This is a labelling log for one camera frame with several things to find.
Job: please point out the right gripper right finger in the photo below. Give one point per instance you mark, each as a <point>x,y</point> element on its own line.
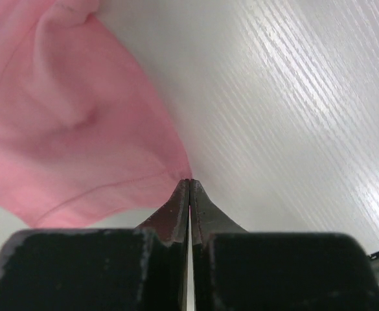
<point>235,269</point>

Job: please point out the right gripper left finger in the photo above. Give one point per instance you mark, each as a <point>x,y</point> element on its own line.
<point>143,268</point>

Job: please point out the pink t shirt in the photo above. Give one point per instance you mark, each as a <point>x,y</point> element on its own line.
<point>83,133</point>

